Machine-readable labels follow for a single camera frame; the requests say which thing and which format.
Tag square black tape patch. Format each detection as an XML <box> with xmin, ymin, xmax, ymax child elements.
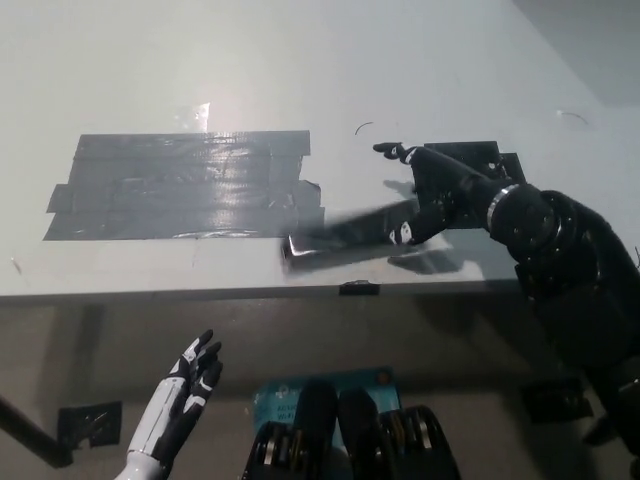
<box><xmin>410</xmin><ymin>141</ymin><xmax>527</xmax><ymax>231</ymax></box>

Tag black stapler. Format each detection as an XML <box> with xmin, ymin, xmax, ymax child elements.
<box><xmin>279</xmin><ymin>198</ymin><xmax>427</xmax><ymax>274</ymax></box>

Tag black tape patch on floor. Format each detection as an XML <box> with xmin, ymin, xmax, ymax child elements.
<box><xmin>521</xmin><ymin>378</ymin><xmax>595</xmax><ymax>424</ymax></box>
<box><xmin>57</xmin><ymin>400</ymin><xmax>124</xmax><ymax>449</ymax></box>

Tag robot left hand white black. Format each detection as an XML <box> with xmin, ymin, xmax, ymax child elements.
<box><xmin>126</xmin><ymin>329</ymin><xmax>224</xmax><ymax>465</ymax></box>

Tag black table leg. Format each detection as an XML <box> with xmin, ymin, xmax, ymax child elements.
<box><xmin>0</xmin><ymin>394</ymin><xmax>75</xmax><ymax>470</ymax></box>

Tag large grey duct tape patch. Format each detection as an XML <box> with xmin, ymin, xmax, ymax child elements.
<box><xmin>43</xmin><ymin>129</ymin><xmax>326</xmax><ymax>242</ymax></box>

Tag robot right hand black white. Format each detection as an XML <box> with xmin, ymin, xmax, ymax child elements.
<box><xmin>373</xmin><ymin>141</ymin><xmax>517</xmax><ymax>247</ymax></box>

